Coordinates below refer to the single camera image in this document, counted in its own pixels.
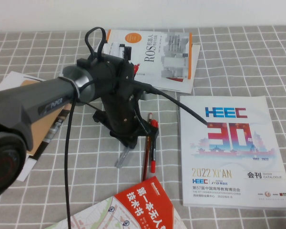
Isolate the white orange ROS book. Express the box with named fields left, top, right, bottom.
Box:
left=104, top=29, right=193, bottom=80

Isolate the grey checked tablecloth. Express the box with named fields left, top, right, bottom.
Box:
left=0, top=25, right=286, bottom=229

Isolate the grey pen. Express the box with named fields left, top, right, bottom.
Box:
left=114, top=146, right=131, bottom=169

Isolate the tan kraft notebook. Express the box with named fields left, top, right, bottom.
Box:
left=20, top=80, right=73, bottom=157

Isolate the white HEEC catalogue book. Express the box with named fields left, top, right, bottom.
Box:
left=179, top=95, right=286, bottom=211

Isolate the red black striped pencil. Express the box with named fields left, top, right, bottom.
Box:
left=141, top=113, right=153, bottom=182

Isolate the thick black cable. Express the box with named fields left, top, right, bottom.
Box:
left=133, top=80, right=208, bottom=125

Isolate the thin black cable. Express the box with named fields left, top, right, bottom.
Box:
left=63, top=78, right=96, bottom=229

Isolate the white photo brochure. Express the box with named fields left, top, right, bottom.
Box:
left=0, top=71, right=73, bottom=182

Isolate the red map cover book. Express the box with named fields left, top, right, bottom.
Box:
left=46, top=176, right=182, bottom=229

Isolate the red marker black grip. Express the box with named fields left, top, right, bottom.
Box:
left=148, top=119, right=158, bottom=174

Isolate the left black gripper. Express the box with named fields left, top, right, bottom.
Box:
left=92, top=59, right=159, bottom=150

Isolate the white zip tie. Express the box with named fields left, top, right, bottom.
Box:
left=58, top=56, right=81, bottom=102

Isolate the black looped cable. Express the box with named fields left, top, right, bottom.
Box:
left=85, top=27, right=108, bottom=59

